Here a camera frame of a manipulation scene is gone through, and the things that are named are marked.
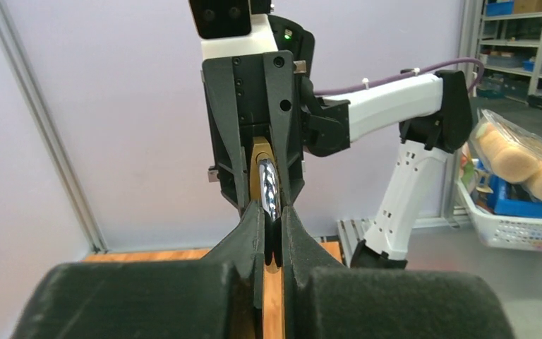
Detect storage shelf with bins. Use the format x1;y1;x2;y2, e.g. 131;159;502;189
473;1;542;109

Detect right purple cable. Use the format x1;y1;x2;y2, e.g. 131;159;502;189
313;56;486;97

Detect aluminium frame rail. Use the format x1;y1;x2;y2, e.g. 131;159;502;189
0;1;109;254

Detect packaged round cakes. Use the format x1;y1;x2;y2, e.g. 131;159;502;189
469;109;542;201

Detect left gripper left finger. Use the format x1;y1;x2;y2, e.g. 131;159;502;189
12;201;265;338

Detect white basket with blue items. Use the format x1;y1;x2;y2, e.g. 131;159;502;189
457;159;542;252

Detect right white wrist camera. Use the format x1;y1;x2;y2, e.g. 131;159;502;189
188;0;278;61

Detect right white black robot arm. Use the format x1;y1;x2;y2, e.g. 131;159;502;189
193;2;472;268

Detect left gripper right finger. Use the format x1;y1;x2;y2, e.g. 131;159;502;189
282;206;514;338

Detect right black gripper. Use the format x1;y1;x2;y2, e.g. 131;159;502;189
202;51;304;214

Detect brass padlock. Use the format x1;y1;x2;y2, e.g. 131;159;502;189
248;136;285;275

